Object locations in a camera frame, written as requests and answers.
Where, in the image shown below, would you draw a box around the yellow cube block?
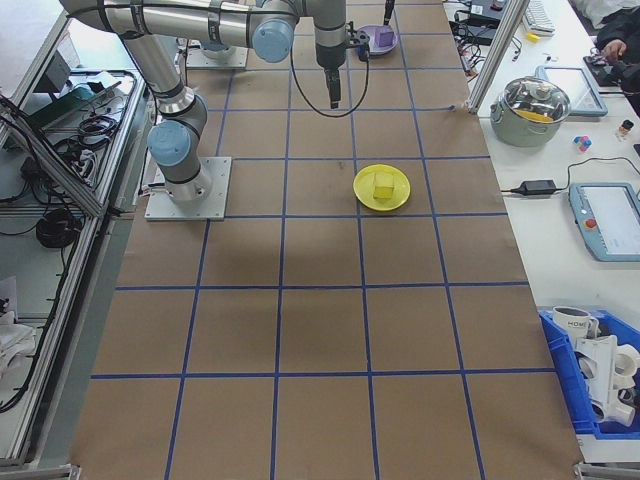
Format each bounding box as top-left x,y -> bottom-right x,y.
372,172 -> 397,201

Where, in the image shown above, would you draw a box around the black sleeved forearm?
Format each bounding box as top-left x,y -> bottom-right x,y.
595,8 -> 640,51

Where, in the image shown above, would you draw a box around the person's hand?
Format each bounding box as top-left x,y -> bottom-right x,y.
603,39 -> 629,63

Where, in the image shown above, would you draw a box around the light purple round plate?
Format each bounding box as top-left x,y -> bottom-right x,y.
357,24 -> 400,57

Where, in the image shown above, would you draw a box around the yellow round plate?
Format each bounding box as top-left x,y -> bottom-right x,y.
352,163 -> 412,213

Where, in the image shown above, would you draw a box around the white keyboard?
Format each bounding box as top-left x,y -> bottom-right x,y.
523,0 -> 557,35

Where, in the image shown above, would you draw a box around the stainless steel pot glass lid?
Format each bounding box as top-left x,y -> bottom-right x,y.
489,75 -> 572,148

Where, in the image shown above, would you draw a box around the light blue teach pendant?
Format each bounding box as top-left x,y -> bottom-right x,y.
568,181 -> 640,262
535,64 -> 609,118

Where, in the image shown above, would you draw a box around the green flat board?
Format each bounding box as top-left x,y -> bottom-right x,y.
37,82 -> 124,132

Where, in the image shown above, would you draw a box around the white mug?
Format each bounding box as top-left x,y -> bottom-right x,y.
552,305 -> 600,342

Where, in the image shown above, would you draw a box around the blue plastic bin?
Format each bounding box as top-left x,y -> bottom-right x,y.
538,309 -> 640,442

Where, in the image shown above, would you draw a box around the white pipe fittings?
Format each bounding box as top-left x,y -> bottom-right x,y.
574,333 -> 640,427

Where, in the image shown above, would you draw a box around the white cloth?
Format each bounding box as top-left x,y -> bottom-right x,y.
0,309 -> 37,372

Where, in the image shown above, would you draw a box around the aluminium corner bar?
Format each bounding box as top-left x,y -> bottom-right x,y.
572,462 -> 640,480
0,463 -> 82,480

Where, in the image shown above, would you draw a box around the black looping wrist cable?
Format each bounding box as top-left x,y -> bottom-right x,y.
289,49 -> 371,118

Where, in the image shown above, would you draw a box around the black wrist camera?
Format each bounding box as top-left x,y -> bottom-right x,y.
347,22 -> 374,63

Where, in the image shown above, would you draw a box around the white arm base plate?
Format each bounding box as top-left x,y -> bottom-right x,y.
144,156 -> 233,222
185,47 -> 250,70

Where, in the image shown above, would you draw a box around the aluminium profile post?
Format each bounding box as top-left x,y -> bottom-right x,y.
467,0 -> 531,116

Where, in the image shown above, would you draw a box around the black power adapter with cable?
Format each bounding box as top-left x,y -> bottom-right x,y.
501,157 -> 640,197

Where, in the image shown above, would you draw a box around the V-shaped metal bar frame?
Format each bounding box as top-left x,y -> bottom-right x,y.
0,9 -> 151,467

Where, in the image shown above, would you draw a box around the black coiled cable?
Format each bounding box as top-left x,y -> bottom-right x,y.
35,207 -> 82,249

